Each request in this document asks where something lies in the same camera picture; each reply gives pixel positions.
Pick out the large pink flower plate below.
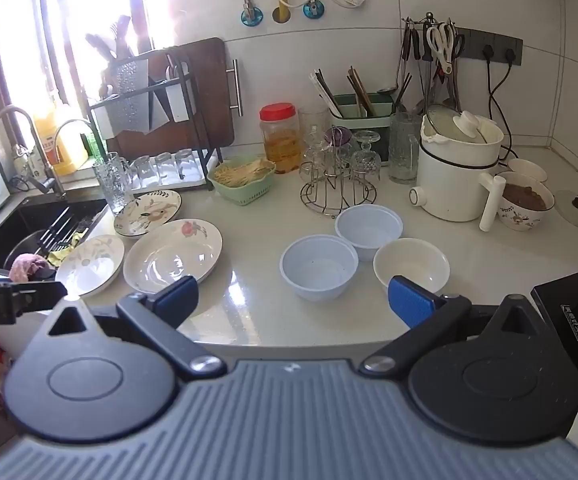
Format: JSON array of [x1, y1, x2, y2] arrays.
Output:
[[123, 218, 223, 295]]

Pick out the window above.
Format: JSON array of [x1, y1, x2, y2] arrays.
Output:
[[0, 0, 180, 111]]

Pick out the cream white bowl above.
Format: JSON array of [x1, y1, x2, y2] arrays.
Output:
[[373, 238, 450, 295]]

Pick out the dried noodle bundle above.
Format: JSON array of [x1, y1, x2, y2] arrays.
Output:
[[214, 158, 272, 184]]

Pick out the glass pot lid white knob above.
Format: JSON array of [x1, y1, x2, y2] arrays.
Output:
[[426, 105, 492, 143]]

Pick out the tall steel faucet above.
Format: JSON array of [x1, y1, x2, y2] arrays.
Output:
[[0, 105, 67, 201]]

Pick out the pink cloth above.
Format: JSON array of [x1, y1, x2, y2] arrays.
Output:
[[9, 253, 50, 283]]

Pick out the black sink drain rack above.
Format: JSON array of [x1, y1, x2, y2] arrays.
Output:
[[34, 207, 90, 256]]

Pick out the pale chopsticks bundle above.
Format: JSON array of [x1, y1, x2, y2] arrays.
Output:
[[309, 71, 344, 117]]

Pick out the black plug with cable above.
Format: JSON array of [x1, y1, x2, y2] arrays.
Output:
[[489, 49, 520, 161], [483, 45, 500, 116]]

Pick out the black dish rack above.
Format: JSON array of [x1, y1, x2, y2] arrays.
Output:
[[88, 46, 220, 192]]

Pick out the white electric cooking pot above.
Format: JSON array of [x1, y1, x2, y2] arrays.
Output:
[[409, 105, 507, 232]]

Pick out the brown food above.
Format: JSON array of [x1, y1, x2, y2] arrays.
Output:
[[503, 182, 550, 211]]

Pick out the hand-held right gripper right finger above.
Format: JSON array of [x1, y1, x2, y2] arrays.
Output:
[[359, 275, 537, 377]]

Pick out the pale leaf pattern plate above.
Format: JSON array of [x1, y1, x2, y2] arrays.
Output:
[[55, 234, 125, 297]]

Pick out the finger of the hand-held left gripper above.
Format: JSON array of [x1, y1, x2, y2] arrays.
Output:
[[12, 280, 69, 314]]

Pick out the steel basin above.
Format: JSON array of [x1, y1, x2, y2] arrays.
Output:
[[4, 230, 60, 271]]

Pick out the purple glass cup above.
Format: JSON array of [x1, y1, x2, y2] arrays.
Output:
[[324, 126, 352, 147]]

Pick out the white rack caddy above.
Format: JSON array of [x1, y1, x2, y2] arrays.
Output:
[[92, 102, 120, 138]]

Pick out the dark chopsticks pair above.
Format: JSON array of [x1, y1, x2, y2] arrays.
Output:
[[394, 72, 413, 106]]

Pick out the red lid plastic jar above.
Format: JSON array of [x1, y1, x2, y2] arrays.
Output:
[[259, 103, 302, 175]]

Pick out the textured clear knife holder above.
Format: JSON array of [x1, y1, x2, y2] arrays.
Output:
[[105, 57, 149, 133]]

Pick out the light blue plastic bowl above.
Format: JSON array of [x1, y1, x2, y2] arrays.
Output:
[[335, 205, 404, 262], [279, 234, 359, 302]]

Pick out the floral ceramic bowl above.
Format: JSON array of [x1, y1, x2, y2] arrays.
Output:
[[496, 171, 556, 232]]

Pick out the yellow detergent bottle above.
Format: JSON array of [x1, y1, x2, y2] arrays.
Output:
[[32, 105, 90, 176]]

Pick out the small white bowl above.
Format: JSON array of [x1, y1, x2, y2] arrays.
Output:
[[508, 158, 548, 183]]

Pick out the black wall power strip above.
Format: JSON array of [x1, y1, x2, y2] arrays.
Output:
[[456, 26, 524, 67]]

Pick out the green bottle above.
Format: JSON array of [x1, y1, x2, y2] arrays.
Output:
[[80, 132, 107, 158]]

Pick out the wooden cutting board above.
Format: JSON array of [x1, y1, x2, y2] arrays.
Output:
[[106, 37, 244, 161]]

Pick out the tall clear glass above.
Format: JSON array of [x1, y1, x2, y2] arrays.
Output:
[[298, 104, 331, 136]]

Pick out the set of kitchen knives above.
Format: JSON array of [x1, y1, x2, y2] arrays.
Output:
[[85, 15, 135, 61]]

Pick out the textured glass mug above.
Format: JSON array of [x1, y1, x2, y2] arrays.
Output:
[[92, 152, 135, 216]]

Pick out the white rack cup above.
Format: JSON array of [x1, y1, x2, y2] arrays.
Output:
[[166, 60, 191, 123]]

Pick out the brown chopsticks bundle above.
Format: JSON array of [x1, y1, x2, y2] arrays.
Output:
[[346, 66, 376, 116]]

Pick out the white drip tray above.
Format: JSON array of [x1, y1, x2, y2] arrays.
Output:
[[119, 157, 212, 193]]

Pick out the black handled hanging utensils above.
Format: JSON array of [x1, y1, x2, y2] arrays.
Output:
[[396, 20, 427, 93]]

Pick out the small steel faucet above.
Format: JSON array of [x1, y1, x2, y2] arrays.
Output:
[[53, 119, 107, 166]]

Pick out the clear glass tumbler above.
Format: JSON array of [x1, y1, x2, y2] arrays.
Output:
[[152, 152, 176, 183], [174, 149, 199, 181], [130, 156, 154, 186]]

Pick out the wire glass rack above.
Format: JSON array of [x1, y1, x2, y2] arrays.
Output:
[[299, 145, 377, 218]]

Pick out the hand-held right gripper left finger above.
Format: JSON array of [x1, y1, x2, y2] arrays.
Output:
[[44, 276, 229, 381]]

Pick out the squirrel print plate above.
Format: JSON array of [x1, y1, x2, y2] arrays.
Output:
[[114, 190, 182, 237]]

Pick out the white handled scissors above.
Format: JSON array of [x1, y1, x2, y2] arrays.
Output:
[[426, 22, 462, 76]]

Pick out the metal utensil rail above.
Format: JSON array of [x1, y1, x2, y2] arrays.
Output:
[[401, 12, 457, 28]]

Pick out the ribbed glass pitcher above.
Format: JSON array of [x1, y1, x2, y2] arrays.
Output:
[[388, 111, 422, 184]]

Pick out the green utensil holder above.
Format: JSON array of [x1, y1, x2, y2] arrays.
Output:
[[330, 93, 396, 153]]

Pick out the green plastic basket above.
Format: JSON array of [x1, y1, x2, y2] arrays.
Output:
[[207, 156, 276, 207]]

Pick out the crystal stemmed glass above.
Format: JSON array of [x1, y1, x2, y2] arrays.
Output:
[[300, 132, 327, 181], [351, 131, 382, 181]]

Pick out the yellow cloth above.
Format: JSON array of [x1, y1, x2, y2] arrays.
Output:
[[46, 230, 90, 266]]

